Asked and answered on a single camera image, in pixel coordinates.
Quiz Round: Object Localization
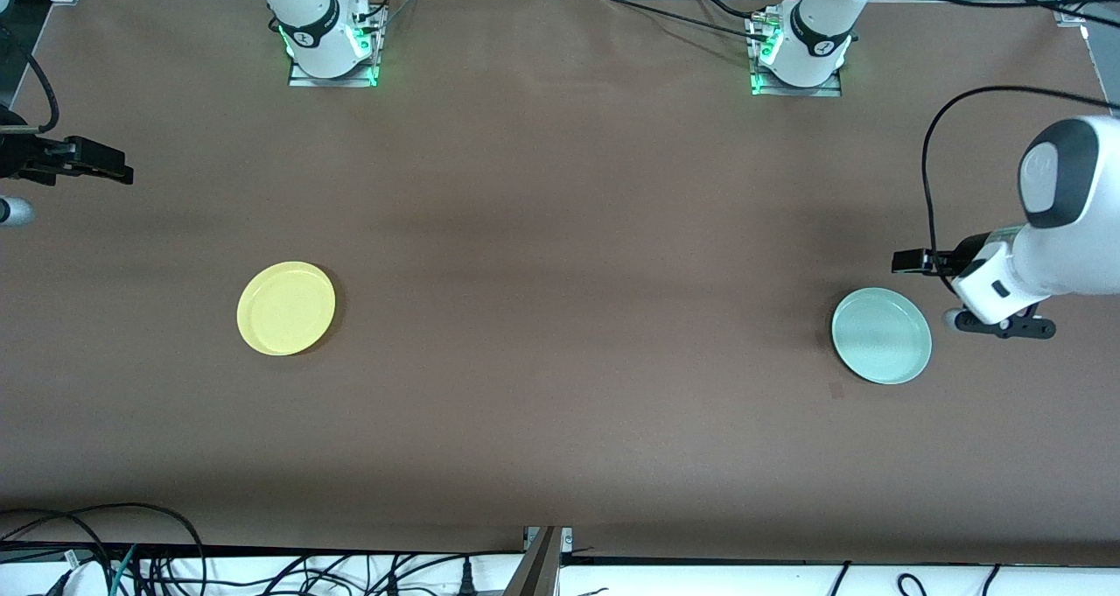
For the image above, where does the pale green plate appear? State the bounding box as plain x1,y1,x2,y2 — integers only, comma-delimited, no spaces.
831,287,933,385

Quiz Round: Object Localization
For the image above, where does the yellow plate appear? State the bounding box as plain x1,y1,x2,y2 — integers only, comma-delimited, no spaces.
237,261,336,356

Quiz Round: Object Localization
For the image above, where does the brown table cover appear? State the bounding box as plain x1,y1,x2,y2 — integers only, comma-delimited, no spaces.
0,0,1120,566

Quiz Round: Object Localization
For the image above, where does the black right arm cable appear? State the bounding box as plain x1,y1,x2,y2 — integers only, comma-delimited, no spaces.
0,23,60,133

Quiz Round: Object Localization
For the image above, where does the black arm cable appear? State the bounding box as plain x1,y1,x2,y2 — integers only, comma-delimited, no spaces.
0,23,60,133
888,0,1120,298

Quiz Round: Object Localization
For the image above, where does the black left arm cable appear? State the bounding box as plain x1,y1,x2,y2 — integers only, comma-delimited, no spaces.
888,0,1120,298

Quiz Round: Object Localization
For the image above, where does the short black cable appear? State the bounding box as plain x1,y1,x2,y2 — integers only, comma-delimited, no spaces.
696,0,784,21

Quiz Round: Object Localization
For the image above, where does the black looped cable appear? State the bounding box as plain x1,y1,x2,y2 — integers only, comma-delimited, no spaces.
0,502,208,596

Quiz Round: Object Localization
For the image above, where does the long black cable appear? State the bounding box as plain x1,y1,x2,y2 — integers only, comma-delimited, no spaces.
599,0,773,44

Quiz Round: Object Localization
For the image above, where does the teal cable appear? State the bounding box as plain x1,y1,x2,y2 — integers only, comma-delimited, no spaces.
109,543,139,596

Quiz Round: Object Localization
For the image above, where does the aluminium frame profile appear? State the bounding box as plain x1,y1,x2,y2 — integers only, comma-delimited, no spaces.
503,526,574,596

